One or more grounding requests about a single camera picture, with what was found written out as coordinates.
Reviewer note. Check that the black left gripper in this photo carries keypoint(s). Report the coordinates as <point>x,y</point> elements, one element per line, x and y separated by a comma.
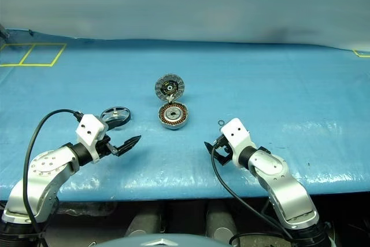
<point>104,148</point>

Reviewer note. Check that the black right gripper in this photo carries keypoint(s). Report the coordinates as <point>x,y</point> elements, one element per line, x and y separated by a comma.
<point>223,145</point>

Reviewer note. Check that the silver motor housing copper windings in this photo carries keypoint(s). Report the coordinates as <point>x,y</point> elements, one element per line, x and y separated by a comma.
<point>174,114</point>

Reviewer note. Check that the round motor cover circuit board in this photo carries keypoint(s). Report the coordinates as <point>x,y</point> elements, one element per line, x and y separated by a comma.
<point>169,86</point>

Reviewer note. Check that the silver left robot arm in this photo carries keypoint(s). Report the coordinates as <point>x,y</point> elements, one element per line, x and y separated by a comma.
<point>43,171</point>

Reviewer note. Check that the grey rounded cylinder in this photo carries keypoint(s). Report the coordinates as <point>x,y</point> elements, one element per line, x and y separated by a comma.
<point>144,222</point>
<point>220,224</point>

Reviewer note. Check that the blue foam table cover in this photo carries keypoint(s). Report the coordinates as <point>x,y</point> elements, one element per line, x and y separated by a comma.
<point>260,90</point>

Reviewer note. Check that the yellow tape double square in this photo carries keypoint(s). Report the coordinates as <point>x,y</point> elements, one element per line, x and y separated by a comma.
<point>37,63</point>

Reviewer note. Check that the dark metal fixture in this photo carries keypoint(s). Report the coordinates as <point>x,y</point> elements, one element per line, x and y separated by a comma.
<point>3,33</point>

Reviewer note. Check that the yellow tape corner marking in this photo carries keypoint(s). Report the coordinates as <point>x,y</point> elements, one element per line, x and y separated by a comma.
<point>361,55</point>

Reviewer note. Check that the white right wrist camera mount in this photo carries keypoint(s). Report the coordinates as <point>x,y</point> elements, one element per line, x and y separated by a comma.
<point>235,134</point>

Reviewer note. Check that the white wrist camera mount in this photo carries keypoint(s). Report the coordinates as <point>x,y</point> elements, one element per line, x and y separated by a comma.
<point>235,134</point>
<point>89,128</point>

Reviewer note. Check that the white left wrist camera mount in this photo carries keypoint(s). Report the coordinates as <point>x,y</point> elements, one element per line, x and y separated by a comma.
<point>89,128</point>

